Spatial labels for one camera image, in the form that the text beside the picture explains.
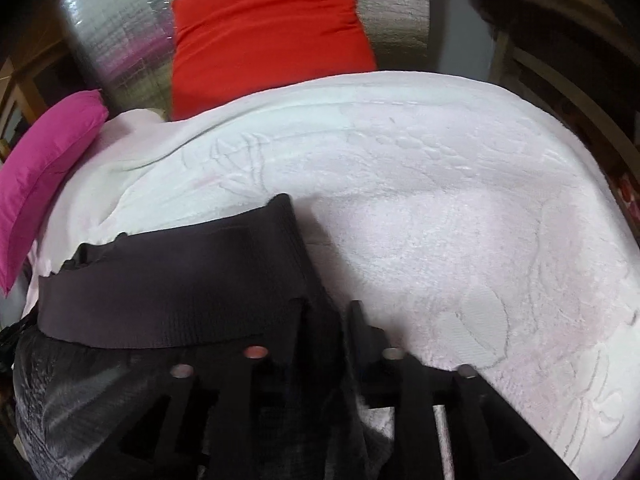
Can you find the dark grey jacket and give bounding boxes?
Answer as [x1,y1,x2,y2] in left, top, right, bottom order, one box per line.
[10,192,397,480]

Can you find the red pillow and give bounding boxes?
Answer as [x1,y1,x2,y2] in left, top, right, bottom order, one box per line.
[170,0,379,122]

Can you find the pink pillow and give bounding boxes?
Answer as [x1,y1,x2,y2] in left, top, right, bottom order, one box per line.
[0,89,110,298]

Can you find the wooden bed frame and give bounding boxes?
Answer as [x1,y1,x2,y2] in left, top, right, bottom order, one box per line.
[487,25,640,221]

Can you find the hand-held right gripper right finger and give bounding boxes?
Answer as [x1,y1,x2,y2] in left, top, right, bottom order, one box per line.
[347,300,582,480]

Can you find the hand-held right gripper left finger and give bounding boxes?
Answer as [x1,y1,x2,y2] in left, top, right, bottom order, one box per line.
[70,297,321,480]

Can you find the silver foil mat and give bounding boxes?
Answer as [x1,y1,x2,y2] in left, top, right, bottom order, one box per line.
[57,0,432,117]

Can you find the white textured blanket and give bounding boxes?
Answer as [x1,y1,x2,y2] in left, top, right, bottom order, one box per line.
[22,70,640,480]

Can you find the wooden cabinet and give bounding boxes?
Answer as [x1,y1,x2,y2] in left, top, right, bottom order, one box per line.
[0,35,67,162]

